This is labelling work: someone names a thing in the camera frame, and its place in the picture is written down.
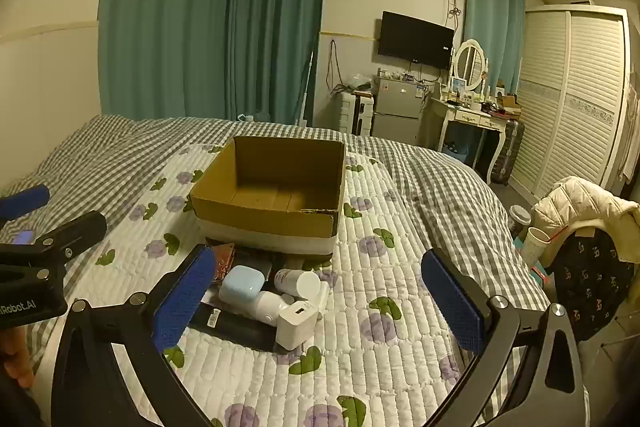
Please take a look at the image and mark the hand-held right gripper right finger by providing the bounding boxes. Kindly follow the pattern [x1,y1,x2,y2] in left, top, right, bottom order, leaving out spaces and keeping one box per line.
[420,248,588,427]

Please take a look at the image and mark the dark suitcase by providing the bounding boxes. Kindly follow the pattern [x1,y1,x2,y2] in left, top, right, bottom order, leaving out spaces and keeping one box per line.
[491,119,526,186]

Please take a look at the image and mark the narrow teal curtain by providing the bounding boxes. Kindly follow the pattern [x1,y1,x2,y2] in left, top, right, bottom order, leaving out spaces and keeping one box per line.
[462,0,527,128]

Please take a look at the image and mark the large white bottle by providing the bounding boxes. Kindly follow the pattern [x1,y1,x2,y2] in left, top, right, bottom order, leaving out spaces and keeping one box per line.
[249,291,297,326]

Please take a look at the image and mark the white charger adapter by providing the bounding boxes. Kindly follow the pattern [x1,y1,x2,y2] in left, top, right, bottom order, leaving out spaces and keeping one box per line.
[276,300,320,352]

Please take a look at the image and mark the oval white mirror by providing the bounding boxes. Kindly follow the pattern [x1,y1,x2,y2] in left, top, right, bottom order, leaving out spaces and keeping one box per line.
[452,39,488,90]

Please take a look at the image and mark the white cup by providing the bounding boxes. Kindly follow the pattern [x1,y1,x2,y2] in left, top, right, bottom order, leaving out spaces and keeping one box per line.
[522,227,551,269]

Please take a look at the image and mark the white suitcase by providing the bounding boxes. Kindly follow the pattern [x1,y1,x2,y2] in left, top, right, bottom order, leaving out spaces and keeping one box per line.
[340,91,375,136]

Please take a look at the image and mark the dark patterned garment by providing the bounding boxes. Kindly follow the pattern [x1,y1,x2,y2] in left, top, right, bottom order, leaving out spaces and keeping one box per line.
[550,227,637,343]

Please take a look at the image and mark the small white bottle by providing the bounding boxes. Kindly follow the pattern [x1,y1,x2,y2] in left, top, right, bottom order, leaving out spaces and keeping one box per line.
[274,269,322,299]

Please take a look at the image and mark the white pole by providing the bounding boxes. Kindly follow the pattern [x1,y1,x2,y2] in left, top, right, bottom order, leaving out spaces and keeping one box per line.
[299,49,317,128]

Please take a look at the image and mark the floral quilted mat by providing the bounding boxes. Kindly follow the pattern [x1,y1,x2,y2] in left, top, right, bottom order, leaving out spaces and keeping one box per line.
[65,142,476,427]

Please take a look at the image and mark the hanging wall cables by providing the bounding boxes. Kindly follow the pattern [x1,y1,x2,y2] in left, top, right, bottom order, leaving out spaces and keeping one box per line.
[324,38,347,98]

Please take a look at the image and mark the wide teal curtain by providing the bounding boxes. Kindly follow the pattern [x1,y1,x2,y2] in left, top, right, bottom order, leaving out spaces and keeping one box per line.
[100,0,237,122]

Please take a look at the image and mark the dark cup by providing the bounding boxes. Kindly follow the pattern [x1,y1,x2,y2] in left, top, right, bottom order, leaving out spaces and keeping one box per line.
[509,205,532,240]

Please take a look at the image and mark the black power bank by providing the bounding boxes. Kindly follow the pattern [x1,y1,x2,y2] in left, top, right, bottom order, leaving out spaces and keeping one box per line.
[259,257,289,293]

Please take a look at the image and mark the white dressing table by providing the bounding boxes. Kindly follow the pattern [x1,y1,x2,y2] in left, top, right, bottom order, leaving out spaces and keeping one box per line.
[430,96,516,185]

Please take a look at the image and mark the light blue earbuds case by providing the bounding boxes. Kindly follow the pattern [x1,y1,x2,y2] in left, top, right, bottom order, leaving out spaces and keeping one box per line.
[218,265,266,305]

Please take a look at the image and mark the black wall television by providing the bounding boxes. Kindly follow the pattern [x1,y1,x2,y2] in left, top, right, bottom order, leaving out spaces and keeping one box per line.
[377,11,456,70]

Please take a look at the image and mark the hanging pale clothes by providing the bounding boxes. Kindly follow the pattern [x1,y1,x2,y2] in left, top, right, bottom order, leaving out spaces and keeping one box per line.
[617,77,640,182]

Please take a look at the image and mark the white louvred wardrobe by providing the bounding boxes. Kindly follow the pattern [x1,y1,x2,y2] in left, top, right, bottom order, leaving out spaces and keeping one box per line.
[510,4,631,204]

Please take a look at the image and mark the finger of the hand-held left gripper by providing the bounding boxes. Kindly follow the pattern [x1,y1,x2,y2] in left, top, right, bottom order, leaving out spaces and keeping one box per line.
[0,185,51,222]
[0,210,108,278]

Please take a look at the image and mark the cardboard box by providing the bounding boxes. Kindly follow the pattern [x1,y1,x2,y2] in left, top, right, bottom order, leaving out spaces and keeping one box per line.
[188,136,347,258]

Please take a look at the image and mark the long black labelled object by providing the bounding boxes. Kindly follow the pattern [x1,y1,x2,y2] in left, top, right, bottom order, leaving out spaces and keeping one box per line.
[187,306,279,353]

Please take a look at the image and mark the small grey fridge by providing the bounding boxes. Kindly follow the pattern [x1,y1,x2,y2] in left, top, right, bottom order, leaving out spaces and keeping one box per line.
[372,74,427,145]

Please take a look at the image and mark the person's left hand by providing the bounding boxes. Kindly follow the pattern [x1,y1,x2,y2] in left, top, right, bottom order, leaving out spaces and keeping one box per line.
[0,327,35,389]

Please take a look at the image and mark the cream puffer jacket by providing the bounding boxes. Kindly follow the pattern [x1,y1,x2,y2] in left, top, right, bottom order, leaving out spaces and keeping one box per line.
[532,176,640,264]

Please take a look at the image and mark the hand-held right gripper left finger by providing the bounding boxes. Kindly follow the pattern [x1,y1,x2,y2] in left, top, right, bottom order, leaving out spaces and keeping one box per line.
[50,244,218,427]

